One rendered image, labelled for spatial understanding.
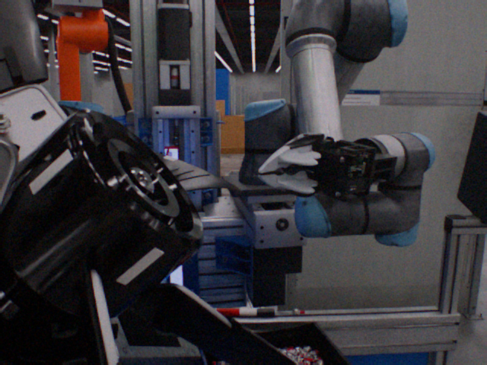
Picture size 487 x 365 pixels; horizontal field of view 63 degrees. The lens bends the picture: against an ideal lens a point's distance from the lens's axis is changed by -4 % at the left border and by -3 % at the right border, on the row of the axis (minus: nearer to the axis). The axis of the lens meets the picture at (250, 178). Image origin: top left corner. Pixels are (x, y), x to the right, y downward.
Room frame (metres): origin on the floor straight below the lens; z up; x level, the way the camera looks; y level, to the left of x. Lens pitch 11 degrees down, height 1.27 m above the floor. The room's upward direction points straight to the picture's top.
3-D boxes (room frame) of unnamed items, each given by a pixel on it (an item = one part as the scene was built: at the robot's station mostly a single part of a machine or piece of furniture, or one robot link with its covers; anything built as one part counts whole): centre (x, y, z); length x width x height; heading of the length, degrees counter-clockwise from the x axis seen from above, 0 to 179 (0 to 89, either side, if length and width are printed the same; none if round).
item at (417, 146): (0.69, -0.26, 1.18); 0.11 x 0.08 x 0.09; 129
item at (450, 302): (0.73, -0.39, 0.96); 0.03 x 0.03 x 0.20; 2
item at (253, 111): (1.18, -0.05, 1.20); 0.13 x 0.12 x 0.14; 100
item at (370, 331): (0.72, 0.04, 0.82); 0.90 x 0.04 x 0.08; 92
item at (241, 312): (0.72, 0.02, 0.87); 0.14 x 0.01 x 0.01; 88
